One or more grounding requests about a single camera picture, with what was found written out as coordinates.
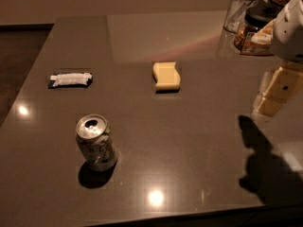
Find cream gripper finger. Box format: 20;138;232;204
254;63;303;117

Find silver 7up soda can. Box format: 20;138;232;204
76;114;117;172

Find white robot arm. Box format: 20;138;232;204
252;0;303;116

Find glass jar with black lid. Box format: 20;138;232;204
234;5;277;55

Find clear plastic cup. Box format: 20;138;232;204
223;0;258;33

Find yellow sponge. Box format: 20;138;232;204
152;61;181;91

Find white and blue snack packet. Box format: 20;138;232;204
48;72;93;89

